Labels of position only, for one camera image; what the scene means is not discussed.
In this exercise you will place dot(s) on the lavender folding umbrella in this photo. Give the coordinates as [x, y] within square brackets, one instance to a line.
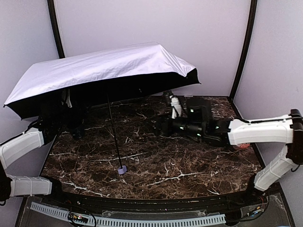
[63, 90]

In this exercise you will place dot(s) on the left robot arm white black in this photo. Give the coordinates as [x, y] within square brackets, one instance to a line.
[37, 134]

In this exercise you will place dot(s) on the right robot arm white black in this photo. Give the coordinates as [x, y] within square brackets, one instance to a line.
[196, 120]

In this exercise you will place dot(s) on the left black corner post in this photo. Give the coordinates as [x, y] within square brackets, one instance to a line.
[55, 28]

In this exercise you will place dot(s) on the right black corner post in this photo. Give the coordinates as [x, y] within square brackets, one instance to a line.
[245, 49]

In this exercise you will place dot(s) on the black corner post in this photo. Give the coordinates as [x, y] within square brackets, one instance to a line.
[245, 49]
[55, 28]

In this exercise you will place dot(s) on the grey slotted cable duct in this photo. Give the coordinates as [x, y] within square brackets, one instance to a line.
[128, 219]

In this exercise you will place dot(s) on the dark mug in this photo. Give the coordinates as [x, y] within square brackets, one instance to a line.
[76, 130]

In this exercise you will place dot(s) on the red white patterned bowl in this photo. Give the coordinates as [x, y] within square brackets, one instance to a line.
[241, 146]

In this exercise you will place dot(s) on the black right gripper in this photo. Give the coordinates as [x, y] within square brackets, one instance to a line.
[165, 125]

